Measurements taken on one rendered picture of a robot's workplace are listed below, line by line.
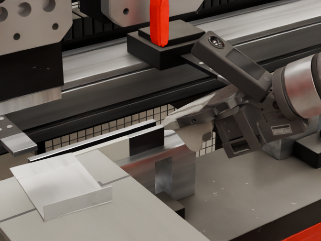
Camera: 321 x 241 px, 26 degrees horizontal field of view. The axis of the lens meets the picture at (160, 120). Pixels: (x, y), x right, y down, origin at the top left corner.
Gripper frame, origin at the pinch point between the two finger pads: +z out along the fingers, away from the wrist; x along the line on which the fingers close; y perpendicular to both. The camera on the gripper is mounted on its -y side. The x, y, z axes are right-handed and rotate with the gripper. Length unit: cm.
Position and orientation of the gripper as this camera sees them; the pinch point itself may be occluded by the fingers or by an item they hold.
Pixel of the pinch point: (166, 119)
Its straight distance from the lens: 100.9
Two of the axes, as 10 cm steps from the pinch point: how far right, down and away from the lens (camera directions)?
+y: 4.5, 8.7, 2.1
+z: -7.8, 2.7, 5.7
